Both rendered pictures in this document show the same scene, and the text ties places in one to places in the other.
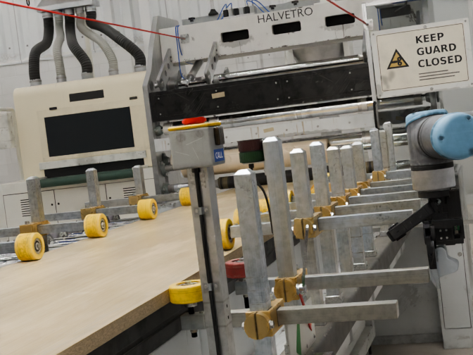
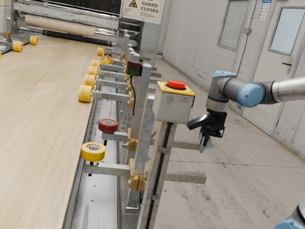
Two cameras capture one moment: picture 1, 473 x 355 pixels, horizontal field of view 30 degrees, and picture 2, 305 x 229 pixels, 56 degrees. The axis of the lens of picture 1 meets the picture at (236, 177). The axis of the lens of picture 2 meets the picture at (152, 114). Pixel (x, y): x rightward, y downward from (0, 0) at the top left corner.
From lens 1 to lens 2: 1.01 m
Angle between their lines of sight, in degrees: 31
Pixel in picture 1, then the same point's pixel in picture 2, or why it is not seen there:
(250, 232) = (147, 132)
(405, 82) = (134, 14)
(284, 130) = (78, 17)
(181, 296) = (91, 157)
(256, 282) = (142, 159)
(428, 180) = (218, 107)
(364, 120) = (113, 24)
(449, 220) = (219, 126)
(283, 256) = (136, 128)
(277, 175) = (145, 86)
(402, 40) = not seen: outside the picture
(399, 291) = not seen: hidden behind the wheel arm
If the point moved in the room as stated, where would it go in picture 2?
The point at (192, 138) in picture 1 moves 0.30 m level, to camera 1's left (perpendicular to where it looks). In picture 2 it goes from (179, 102) to (17, 92)
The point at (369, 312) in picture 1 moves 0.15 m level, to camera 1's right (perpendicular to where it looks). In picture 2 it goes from (192, 179) to (225, 176)
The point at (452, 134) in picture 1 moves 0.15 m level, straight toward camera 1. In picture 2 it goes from (252, 96) to (274, 109)
